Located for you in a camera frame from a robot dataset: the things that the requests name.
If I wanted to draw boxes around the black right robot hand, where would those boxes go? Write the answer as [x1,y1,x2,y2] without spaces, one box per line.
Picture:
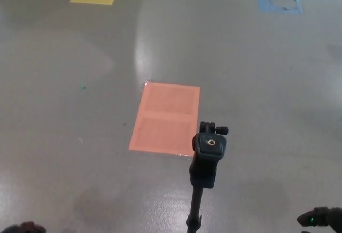
[297,206,342,233]

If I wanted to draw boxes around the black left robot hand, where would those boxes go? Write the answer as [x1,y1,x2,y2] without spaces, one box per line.
[0,220,46,233]

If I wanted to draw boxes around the black phone stand tripod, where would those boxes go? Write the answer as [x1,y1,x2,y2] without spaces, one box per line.
[186,121,229,233]

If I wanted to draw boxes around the orange rectangular floor marking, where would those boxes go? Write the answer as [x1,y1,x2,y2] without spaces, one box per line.
[128,82,201,157]

